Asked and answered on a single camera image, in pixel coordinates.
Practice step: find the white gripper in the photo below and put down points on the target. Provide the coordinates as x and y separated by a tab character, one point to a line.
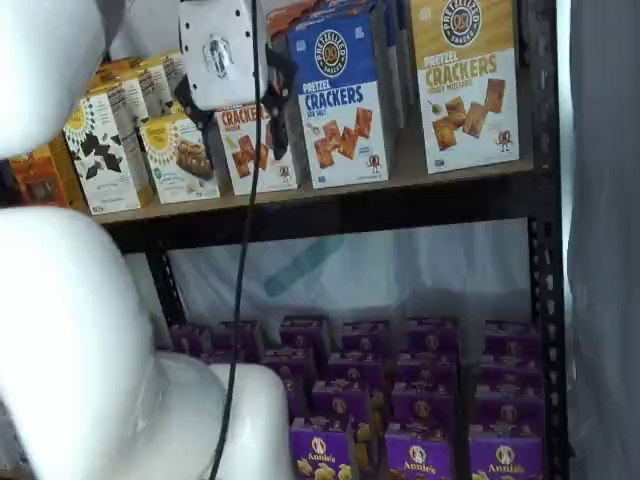
220	50

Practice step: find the orange brownie mix box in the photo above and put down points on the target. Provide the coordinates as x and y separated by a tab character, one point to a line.
35	175

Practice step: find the teal tape strip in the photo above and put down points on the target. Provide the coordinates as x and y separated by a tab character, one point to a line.
302	265

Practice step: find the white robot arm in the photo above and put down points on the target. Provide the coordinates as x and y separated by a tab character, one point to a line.
75	325

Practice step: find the orange white pretzel crackers box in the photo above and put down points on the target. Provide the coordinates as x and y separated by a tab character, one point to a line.
277	22
250	160

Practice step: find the gold white pretzel crackers box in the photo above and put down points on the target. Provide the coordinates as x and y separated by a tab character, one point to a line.
465	90

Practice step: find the brown shelf board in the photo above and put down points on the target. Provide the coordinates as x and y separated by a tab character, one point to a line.
350	192

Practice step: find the black metal shelf rack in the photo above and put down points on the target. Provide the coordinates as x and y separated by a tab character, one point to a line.
400	210

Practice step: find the grey curtain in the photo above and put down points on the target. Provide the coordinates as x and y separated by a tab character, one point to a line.
605	240

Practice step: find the blue white pretzel crackers box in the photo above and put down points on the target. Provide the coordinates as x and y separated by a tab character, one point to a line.
345	100
395	50

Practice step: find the purple Annie's box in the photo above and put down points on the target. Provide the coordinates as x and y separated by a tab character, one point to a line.
355	370
505	457
190	340
427	370
425	405
510	375
365	337
417	455
432	337
237	340
290	362
340	400
512	340
320	450
507	407
302	332

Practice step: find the translucent plastic sheet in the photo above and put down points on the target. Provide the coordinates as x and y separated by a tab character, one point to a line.
425	270

